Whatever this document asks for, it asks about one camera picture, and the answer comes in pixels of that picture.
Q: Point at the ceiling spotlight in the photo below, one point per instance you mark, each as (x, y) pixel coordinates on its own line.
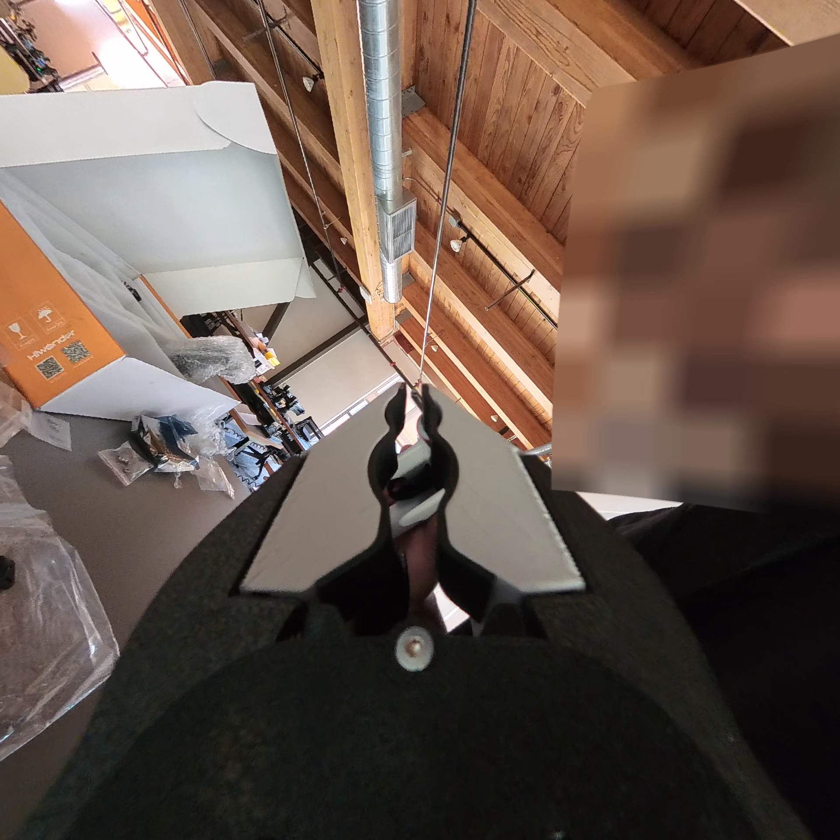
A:
(310, 82)
(457, 244)

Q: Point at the orange and white cardboard box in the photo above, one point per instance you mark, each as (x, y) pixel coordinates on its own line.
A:
(39, 295)

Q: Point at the small clear bag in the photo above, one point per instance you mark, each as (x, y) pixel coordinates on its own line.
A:
(215, 478)
(51, 433)

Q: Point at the white plastic part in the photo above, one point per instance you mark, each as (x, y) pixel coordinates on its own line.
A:
(420, 508)

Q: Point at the thin steel rod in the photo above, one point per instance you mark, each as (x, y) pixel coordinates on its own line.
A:
(447, 197)

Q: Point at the large clear plastic bag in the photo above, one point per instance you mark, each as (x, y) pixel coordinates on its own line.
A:
(52, 623)

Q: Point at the bubble wrap bag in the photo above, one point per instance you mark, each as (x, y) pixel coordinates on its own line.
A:
(210, 358)

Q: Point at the metal air duct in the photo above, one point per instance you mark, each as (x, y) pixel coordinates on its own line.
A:
(384, 98)

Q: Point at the cluttered background workbench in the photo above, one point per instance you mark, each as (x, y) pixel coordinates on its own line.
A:
(262, 367)

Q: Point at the torn silver foil bag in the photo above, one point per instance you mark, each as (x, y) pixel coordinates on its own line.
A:
(164, 443)

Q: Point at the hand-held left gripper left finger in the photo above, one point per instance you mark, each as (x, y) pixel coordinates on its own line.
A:
(315, 518)

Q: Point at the black lighting track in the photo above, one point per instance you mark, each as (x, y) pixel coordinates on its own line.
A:
(489, 253)

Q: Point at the white air vent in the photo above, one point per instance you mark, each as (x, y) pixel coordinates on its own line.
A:
(399, 229)

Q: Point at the grey desk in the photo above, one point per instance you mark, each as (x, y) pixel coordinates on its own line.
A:
(131, 558)

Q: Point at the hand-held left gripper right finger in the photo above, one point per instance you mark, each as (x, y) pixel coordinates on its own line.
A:
(505, 518)

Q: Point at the person's black clothing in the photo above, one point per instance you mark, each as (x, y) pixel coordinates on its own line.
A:
(735, 656)

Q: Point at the grey roller blind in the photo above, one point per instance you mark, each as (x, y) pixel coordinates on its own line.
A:
(341, 367)

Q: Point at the small red-zip screw bag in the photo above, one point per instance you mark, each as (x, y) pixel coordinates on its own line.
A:
(126, 463)

